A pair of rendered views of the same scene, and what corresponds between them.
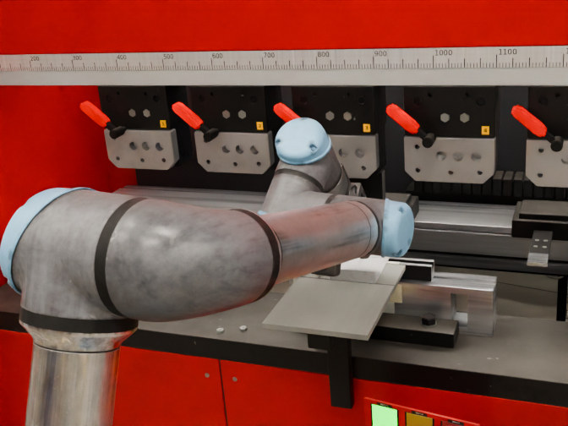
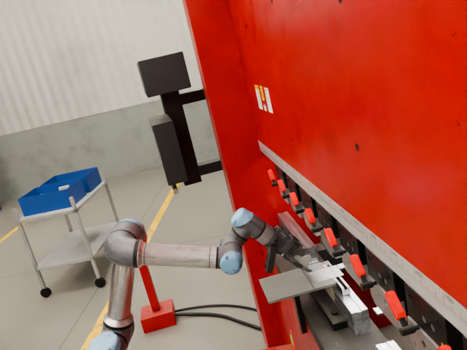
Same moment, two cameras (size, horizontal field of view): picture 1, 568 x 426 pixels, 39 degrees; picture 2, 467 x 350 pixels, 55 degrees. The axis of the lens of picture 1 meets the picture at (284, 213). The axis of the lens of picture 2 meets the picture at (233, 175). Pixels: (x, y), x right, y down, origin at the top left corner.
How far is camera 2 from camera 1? 146 cm
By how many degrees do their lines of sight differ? 59
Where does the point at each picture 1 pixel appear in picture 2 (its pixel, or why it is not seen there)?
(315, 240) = (165, 257)
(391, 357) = (310, 320)
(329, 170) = (247, 231)
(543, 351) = not seen: outside the picture
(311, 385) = not seen: hidden behind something
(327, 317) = (274, 288)
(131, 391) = not seen: hidden behind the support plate
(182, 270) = (108, 253)
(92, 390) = (116, 273)
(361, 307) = (288, 291)
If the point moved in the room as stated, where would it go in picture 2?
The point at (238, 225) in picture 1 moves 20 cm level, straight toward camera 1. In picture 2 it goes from (125, 246) to (66, 271)
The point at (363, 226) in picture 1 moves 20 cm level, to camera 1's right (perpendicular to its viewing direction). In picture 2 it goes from (203, 258) to (233, 277)
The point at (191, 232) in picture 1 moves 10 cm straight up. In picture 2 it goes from (112, 244) to (103, 217)
